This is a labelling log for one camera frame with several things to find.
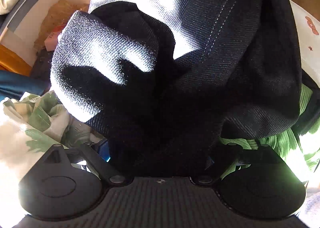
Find black denim jeans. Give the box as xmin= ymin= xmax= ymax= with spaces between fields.
xmin=50 ymin=0 xmax=302 ymax=176

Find green ribbed garment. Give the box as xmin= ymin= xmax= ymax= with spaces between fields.
xmin=218 ymin=80 xmax=319 ymax=182

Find green white floral sheet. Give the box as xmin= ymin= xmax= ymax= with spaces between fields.
xmin=1 ymin=91 xmax=103 ymax=165

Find teal curtain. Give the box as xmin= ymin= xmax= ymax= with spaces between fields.
xmin=0 ymin=70 xmax=50 ymax=101

